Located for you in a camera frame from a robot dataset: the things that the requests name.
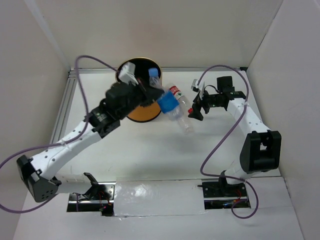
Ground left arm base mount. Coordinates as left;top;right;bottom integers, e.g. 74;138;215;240
66;182;116;217

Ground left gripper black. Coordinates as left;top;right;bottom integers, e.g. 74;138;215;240
117;77;163;120

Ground white tape patch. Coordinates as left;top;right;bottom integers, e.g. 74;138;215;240
113;179;205;217

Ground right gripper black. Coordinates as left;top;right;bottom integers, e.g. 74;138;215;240
188;87;222;121

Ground blue label clear bottle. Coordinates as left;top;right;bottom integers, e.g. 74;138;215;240
148;68;194;134

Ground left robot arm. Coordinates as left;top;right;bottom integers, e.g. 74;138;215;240
16;79;164;203

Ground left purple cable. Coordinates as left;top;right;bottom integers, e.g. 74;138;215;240
0;55;120;214

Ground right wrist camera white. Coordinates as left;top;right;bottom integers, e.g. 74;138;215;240
191;79;205;100

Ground orange cylindrical bin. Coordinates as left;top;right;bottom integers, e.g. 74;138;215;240
118;57;163;123

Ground red label clear bottle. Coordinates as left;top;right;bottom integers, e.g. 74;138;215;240
165;83;193;116

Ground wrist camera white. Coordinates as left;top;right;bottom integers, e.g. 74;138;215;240
118;61;139;86
191;79;205;100

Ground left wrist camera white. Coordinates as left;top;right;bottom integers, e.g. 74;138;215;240
118;61;139;86

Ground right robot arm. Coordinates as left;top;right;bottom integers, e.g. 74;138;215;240
188;76;282;196

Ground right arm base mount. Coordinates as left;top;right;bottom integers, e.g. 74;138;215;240
197;180;251;210

